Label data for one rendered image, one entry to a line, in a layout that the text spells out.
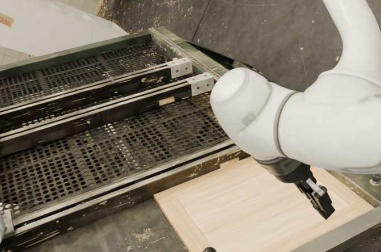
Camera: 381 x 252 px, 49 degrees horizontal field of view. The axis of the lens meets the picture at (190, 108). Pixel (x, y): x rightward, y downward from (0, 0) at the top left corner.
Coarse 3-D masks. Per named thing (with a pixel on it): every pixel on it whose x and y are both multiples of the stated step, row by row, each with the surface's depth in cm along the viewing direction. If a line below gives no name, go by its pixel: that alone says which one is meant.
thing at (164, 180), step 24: (168, 168) 147; (192, 168) 146; (216, 168) 152; (96, 192) 138; (120, 192) 137; (144, 192) 141; (48, 216) 132; (72, 216) 132; (96, 216) 136; (24, 240) 127
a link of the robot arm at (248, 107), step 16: (224, 80) 64; (240, 80) 62; (256, 80) 62; (224, 96) 62; (240, 96) 61; (256, 96) 61; (272, 96) 63; (288, 96) 62; (224, 112) 63; (240, 112) 62; (256, 112) 62; (272, 112) 61; (224, 128) 66; (240, 128) 64; (256, 128) 62; (272, 128) 61; (240, 144) 67; (256, 144) 64; (272, 144) 62
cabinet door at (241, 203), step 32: (160, 192) 143; (192, 192) 142; (224, 192) 141; (256, 192) 140; (288, 192) 139; (352, 192) 136; (192, 224) 130; (224, 224) 129; (256, 224) 128; (288, 224) 127; (320, 224) 126
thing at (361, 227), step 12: (360, 216) 124; (372, 216) 124; (336, 228) 121; (348, 228) 121; (360, 228) 121; (372, 228) 121; (312, 240) 118; (324, 240) 118; (336, 240) 118; (348, 240) 118; (360, 240) 121
